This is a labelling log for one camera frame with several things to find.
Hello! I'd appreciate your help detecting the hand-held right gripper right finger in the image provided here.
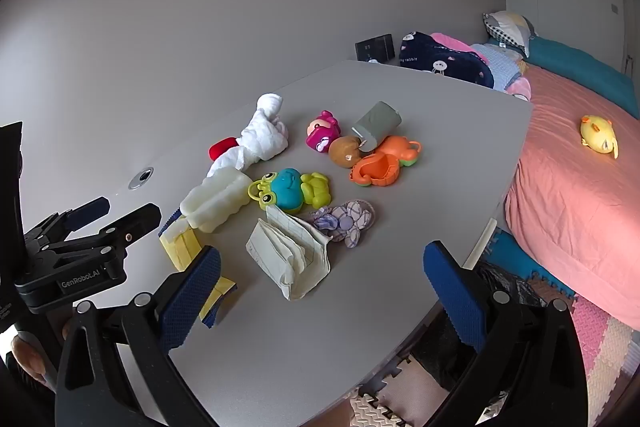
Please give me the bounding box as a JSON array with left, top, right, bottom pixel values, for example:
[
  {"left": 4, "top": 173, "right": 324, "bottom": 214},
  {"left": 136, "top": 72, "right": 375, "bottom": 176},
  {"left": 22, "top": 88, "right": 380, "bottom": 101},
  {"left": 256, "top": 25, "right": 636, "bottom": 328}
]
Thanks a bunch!
[{"left": 423, "top": 241, "right": 589, "bottom": 427}]

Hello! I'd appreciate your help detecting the yellow blue sponge pack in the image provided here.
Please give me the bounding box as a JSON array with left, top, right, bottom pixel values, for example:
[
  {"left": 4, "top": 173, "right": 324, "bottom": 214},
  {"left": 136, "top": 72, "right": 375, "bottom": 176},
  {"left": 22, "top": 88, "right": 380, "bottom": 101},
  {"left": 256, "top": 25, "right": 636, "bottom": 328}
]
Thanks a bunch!
[{"left": 158, "top": 209, "right": 239, "bottom": 329}]

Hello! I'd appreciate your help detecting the black box device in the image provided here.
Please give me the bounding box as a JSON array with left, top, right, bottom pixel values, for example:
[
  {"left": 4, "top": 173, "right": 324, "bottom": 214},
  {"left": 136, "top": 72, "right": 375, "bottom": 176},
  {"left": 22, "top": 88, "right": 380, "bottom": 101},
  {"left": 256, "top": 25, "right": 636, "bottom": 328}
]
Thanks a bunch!
[{"left": 354, "top": 33, "right": 396, "bottom": 63}]

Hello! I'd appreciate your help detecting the patchwork pillow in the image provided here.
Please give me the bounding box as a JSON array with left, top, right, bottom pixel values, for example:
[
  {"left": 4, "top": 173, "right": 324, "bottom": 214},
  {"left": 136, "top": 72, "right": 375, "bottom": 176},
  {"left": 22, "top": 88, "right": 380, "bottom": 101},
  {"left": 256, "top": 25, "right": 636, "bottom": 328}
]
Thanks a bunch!
[{"left": 482, "top": 10, "right": 536, "bottom": 58}]

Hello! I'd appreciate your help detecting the green blue frog toy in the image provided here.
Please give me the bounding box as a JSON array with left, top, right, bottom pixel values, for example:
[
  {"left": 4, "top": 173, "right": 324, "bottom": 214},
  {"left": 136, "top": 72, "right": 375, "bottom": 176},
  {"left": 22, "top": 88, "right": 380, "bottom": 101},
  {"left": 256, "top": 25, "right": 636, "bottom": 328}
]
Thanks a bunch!
[{"left": 248, "top": 167, "right": 331, "bottom": 215}]

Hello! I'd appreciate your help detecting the pink doll toy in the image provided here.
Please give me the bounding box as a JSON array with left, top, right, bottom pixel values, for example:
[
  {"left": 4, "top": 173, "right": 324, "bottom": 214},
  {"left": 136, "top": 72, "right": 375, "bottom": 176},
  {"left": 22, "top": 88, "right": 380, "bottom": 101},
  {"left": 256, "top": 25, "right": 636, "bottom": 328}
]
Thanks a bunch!
[{"left": 305, "top": 110, "right": 341, "bottom": 154}]

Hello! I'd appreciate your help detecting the navy printed blanket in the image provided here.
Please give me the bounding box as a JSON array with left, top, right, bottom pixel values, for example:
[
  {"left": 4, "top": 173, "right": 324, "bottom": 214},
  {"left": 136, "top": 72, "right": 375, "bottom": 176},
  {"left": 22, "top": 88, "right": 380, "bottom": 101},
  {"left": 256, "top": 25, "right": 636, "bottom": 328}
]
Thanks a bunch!
[{"left": 398, "top": 31, "right": 495, "bottom": 89}]

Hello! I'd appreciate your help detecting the pink folded blanket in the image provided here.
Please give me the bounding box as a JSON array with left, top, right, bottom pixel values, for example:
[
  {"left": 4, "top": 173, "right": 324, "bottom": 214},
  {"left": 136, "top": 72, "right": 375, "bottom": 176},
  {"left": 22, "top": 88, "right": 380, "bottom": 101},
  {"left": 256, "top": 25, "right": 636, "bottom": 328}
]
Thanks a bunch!
[{"left": 430, "top": 32, "right": 471, "bottom": 51}]

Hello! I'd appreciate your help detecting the metal table cable grommet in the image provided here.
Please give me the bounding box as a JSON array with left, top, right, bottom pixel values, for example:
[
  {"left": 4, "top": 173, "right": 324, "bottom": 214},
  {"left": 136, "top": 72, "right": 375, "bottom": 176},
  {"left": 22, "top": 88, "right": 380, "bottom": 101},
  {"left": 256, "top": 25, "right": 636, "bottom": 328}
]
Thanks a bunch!
[{"left": 128, "top": 167, "right": 155, "bottom": 190}]

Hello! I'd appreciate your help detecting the small red toy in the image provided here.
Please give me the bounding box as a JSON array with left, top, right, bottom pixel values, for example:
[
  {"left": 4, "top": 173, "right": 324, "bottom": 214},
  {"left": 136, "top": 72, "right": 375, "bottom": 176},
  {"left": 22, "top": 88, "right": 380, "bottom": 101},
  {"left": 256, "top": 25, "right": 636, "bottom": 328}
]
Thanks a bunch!
[{"left": 209, "top": 137, "right": 239, "bottom": 160}]

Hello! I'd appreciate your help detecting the teal pillow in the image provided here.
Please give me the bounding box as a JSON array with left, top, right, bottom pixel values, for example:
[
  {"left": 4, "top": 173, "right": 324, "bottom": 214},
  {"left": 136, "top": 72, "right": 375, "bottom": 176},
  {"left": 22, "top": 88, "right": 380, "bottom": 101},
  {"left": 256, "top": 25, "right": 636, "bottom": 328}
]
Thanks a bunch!
[{"left": 487, "top": 35, "right": 640, "bottom": 118}]

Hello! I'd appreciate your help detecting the salmon pink bed sheet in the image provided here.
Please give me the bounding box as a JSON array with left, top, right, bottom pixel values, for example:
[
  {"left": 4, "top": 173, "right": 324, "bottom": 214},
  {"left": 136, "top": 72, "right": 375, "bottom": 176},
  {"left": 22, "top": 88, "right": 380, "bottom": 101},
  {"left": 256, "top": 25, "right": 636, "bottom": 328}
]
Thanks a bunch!
[{"left": 504, "top": 65, "right": 640, "bottom": 334}]

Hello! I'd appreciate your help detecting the pink white fluffy cloth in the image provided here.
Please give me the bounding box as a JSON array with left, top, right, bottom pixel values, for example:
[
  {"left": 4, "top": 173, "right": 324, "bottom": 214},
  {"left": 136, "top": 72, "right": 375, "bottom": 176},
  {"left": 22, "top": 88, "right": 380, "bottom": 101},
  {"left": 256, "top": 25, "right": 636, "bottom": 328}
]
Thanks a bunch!
[{"left": 506, "top": 76, "right": 532, "bottom": 101}]

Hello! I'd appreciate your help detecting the yellow plush chick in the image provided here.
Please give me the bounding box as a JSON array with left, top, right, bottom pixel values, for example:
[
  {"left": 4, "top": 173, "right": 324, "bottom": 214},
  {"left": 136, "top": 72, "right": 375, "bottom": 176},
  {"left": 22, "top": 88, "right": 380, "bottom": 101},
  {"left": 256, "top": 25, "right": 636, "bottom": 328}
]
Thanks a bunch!
[{"left": 579, "top": 114, "right": 620, "bottom": 160}]

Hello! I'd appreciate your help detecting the purple checked cloth flower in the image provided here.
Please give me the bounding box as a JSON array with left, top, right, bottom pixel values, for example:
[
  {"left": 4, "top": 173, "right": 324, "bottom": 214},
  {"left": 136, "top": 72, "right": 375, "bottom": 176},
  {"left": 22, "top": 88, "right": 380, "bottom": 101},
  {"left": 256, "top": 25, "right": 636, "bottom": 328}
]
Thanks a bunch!
[{"left": 307, "top": 200, "right": 375, "bottom": 249}]

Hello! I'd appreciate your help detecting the brown round toy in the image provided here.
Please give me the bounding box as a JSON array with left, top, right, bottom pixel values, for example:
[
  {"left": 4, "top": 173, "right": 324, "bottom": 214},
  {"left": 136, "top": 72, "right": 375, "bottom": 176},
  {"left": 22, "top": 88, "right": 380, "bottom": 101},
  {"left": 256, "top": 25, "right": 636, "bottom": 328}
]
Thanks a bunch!
[{"left": 328, "top": 136, "right": 366, "bottom": 169}]

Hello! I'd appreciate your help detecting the person's left hand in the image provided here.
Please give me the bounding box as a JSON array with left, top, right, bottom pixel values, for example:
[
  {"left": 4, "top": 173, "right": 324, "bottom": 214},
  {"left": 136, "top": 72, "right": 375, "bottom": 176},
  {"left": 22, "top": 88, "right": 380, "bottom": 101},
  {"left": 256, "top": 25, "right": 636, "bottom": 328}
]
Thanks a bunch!
[{"left": 1, "top": 332, "right": 57, "bottom": 387}]

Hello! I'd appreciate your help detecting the cream foam packing piece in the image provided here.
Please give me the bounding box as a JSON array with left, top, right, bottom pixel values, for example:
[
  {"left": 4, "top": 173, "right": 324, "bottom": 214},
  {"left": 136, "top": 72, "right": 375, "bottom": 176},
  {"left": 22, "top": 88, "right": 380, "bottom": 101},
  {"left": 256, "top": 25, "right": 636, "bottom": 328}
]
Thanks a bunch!
[{"left": 178, "top": 170, "right": 254, "bottom": 233}]

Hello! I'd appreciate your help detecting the light blue folded blanket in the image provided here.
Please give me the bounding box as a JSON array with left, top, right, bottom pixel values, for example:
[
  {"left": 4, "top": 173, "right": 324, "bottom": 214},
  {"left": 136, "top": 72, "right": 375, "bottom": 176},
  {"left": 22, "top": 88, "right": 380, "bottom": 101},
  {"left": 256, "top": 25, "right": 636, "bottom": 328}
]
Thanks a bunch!
[{"left": 472, "top": 42, "right": 524, "bottom": 90}]

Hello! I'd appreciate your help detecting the white plush rabbit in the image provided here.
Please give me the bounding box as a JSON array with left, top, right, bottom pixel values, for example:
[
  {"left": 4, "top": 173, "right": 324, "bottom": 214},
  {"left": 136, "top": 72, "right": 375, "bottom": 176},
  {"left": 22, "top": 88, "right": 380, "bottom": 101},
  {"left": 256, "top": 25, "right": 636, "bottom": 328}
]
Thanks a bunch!
[{"left": 206, "top": 93, "right": 291, "bottom": 178}]

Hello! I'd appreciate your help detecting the orange plastic crab toy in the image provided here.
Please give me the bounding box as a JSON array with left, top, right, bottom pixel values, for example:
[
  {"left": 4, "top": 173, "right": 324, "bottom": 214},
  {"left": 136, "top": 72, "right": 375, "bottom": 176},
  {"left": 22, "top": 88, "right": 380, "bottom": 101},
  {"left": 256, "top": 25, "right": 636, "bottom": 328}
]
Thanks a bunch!
[{"left": 349, "top": 135, "right": 426, "bottom": 188}]

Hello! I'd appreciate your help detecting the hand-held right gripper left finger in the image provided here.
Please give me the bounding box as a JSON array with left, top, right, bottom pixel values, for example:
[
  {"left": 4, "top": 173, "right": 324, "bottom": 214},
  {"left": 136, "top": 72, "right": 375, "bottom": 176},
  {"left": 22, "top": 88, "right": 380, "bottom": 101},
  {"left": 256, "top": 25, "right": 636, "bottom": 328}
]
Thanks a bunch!
[{"left": 54, "top": 246, "right": 223, "bottom": 427}]

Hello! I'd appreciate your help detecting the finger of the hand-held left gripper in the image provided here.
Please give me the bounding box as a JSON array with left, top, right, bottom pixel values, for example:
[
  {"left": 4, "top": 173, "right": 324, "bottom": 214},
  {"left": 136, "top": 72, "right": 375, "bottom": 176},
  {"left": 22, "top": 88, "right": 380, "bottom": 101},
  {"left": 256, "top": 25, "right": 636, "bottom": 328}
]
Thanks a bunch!
[
  {"left": 42, "top": 203, "right": 162, "bottom": 280},
  {"left": 22, "top": 196, "right": 111, "bottom": 253}
]

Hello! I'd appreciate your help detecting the folded beige cloth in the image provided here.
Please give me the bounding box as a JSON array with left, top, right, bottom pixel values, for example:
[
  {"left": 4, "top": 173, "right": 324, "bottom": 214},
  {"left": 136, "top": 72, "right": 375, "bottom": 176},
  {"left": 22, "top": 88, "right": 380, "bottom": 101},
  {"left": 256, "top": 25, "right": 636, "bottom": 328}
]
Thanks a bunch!
[{"left": 245, "top": 205, "right": 332, "bottom": 302}]

